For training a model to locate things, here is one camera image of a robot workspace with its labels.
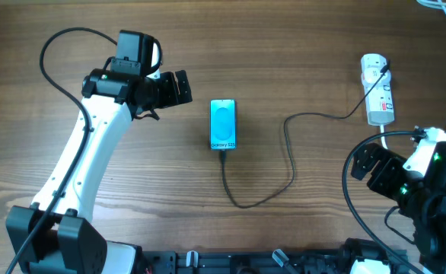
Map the teal screen smartphone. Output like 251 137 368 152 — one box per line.
209 99 237 150

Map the black charging cable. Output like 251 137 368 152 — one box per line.
218 60 391 209

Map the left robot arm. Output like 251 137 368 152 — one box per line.
5 30 192 273

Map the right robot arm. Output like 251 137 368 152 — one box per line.
342 142 446 273

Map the white charger adapter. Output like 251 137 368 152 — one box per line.
361 65 391 87

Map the white power strip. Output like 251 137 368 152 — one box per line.
361 53 394 126

